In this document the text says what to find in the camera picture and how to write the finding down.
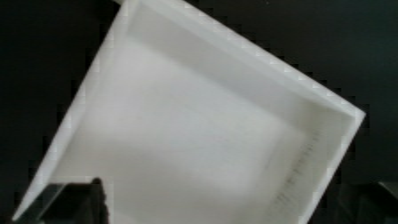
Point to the white drawer cabinet frame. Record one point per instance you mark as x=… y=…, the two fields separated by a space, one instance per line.
x=203 y=128

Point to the gripper grey black left finger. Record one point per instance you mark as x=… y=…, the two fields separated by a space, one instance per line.
x=70 y=204

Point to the gripper grey black right finger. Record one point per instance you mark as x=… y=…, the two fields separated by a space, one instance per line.
x=368 y=203

